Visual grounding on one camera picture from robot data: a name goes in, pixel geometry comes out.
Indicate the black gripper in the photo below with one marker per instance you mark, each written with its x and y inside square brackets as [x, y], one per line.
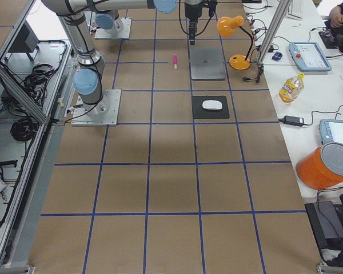
[193, 12]

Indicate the pink highlighter pen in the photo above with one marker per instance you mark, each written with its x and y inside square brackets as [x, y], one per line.
[175, 62]

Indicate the white computer mouse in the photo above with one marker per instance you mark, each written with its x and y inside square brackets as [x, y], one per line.
[212, 105]

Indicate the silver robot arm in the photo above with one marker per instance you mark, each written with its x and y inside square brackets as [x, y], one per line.
[88, 80]
[162, 6]

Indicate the silver laptop notebook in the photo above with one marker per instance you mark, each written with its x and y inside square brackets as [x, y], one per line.
[206, 63]

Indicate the black mousepad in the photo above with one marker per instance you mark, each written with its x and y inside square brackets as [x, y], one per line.
[200, 113]

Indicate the orange desk lamp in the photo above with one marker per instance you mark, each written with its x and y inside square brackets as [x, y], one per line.
[225, 27]

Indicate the blue checkered pouch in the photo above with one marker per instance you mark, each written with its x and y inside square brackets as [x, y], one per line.
[277, 56]

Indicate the yellow drink bottle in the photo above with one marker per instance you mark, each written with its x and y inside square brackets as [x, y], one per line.
[292, 88]

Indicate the blue teach pendant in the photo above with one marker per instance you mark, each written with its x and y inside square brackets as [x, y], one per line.
[331, 131]
[308, 57]

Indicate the black power adapter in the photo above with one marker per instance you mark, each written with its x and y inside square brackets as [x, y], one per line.
[292, 121]

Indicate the orange bucket with lid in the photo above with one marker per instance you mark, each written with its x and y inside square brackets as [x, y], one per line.
[323, 167]

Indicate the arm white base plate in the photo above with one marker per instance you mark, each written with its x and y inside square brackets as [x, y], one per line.
[105, 113]
[111, 29]

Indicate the aluminium frame post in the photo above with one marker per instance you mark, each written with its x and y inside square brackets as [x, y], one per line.
[272, 29]

